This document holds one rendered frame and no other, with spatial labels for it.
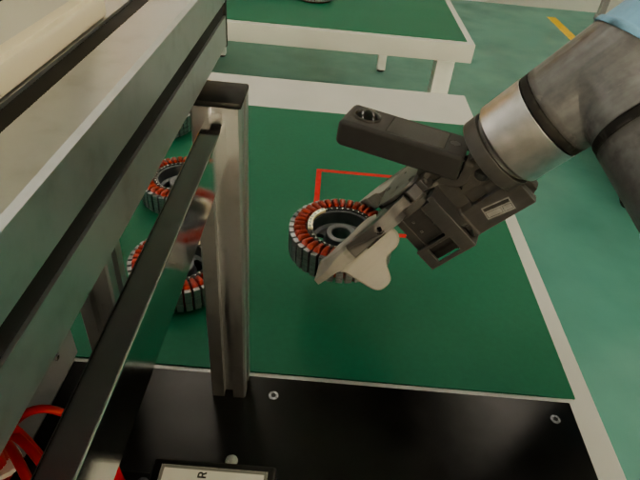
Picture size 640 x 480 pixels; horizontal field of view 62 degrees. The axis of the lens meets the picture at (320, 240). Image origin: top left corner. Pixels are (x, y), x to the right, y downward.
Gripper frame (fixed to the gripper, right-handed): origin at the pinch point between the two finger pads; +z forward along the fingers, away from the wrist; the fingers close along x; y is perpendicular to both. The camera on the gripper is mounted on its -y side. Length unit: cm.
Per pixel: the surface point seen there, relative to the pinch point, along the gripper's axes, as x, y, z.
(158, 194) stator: 3.7, -18.0, 19.1
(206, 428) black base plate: -22.1, 1.5, 6.8
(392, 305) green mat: 1.5, 10.7, 2.1
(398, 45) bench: 99, -9, 18
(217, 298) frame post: -18.9, -6.2, -3.0
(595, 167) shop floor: 212, 97, 28
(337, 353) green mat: -8.0, 8.2, 4.1
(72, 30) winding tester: -29.1, -18.5, -21.7
